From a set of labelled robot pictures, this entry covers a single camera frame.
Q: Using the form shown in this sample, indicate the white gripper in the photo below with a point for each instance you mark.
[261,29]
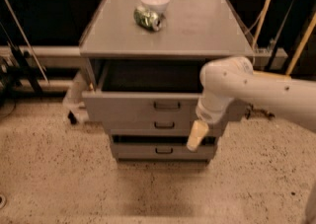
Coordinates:
[207,113]

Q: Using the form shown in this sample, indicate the grey top drawer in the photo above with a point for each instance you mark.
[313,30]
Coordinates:
[129,88]

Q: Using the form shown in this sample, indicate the grey drawer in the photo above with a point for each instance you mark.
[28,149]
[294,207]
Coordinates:
[182,128]
[125,147]
[129,88]

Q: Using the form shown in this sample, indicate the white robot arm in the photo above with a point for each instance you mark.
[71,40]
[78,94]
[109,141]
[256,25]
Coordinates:
[226,80]

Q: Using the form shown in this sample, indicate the grey bottom drawer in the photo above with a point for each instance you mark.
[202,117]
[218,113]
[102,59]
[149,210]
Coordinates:
[125,147]

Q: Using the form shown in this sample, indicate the grey middle drawer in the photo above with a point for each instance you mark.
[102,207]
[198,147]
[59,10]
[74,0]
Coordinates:
[182,128]

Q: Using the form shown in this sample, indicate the grey drawer cabinet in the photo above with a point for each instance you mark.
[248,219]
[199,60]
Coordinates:
[191,30]

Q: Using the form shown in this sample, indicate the green soda can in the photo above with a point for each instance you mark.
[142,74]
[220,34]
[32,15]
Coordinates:
[147,19]

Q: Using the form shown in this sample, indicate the clear plastic bin cart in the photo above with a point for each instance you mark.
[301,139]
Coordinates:
[73,100]

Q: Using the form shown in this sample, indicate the white bowl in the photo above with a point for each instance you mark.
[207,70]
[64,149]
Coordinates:
[158,6]

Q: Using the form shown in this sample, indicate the wooden stick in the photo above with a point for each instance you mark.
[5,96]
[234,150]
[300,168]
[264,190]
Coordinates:
[260,23]

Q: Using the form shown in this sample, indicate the black tripod stand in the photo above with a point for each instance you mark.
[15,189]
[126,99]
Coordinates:
[24,66]

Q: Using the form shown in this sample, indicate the black middle drawer handle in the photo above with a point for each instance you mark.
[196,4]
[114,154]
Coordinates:
[164,125]

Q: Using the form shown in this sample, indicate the black drawer handle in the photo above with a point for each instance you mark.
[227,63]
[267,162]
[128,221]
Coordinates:
[164,151]
[164,125]
[166,106]

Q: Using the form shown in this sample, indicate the black bottom drawer handle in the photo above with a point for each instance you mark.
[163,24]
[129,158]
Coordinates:
[164,151]

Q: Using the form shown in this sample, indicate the black top drawer handle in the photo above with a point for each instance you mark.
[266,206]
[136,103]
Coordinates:
[166,106]

